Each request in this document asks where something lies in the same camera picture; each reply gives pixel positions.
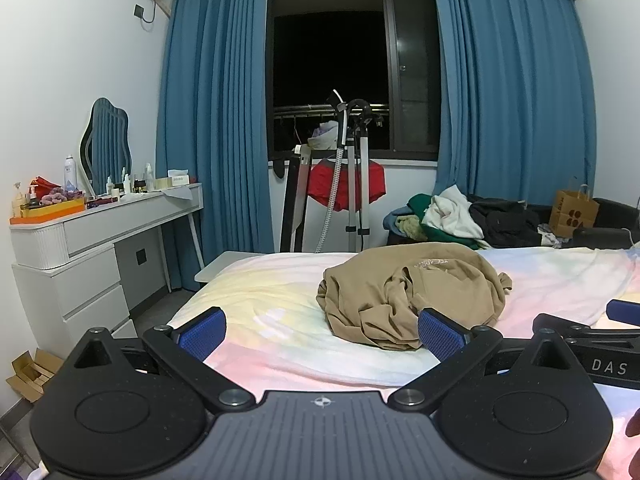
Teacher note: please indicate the pile of clothes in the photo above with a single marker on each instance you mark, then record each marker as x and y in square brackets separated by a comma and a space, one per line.
[473, 221]

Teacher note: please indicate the right blue curtain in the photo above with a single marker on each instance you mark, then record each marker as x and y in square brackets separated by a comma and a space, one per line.
[518, 115]

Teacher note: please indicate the pastel tie-dye bed cover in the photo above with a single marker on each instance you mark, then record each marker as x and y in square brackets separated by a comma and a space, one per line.
[333, 334]

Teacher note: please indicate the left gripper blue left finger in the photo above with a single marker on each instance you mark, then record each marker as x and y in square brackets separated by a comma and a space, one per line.
[181, 352]

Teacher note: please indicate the blue curtain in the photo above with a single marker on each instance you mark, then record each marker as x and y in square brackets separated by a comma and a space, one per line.
[518, 115]
[212, 123]

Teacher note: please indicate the dark window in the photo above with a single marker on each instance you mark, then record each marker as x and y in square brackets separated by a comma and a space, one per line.
[384, 52]

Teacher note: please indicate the white spray bottle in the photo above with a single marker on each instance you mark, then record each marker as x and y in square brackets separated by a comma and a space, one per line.
[70, 174]

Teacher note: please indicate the cardboard box on floor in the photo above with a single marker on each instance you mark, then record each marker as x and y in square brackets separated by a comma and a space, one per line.
[33, 373]

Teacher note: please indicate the red garment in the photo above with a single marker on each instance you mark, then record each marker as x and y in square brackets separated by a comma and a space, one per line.
[321, 178]

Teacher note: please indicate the white tissue box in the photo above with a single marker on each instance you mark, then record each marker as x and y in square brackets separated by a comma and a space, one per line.
[178, 177]

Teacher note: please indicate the left blue curtain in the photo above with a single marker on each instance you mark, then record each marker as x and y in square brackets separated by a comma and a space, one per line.
[212, 123]

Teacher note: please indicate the tan printed t-shirt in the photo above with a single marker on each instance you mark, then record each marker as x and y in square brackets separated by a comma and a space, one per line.
[376, 297]

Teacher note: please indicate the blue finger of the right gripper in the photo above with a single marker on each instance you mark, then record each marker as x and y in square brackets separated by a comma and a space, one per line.
[623, 311]

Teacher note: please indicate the person right hand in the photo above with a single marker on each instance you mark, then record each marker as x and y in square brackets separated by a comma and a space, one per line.
[633, 426]

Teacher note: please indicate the white dressing table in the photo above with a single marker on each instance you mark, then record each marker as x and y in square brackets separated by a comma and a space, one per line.
[67, 272]

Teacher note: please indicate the brown paper bag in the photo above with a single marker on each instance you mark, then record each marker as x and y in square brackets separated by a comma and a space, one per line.
[573, 210]

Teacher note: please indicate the orange tray with items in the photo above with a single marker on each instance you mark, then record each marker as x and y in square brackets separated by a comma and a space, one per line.
[44, 201]

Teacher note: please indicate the garment steamer stand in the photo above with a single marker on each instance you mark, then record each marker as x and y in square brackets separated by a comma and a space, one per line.
[352, 151]

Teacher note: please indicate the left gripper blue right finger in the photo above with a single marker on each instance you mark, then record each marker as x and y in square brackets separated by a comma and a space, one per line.
[460, 352]

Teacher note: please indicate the wavy framed mirror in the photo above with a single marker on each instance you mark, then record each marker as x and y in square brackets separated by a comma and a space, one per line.
[104, 151]

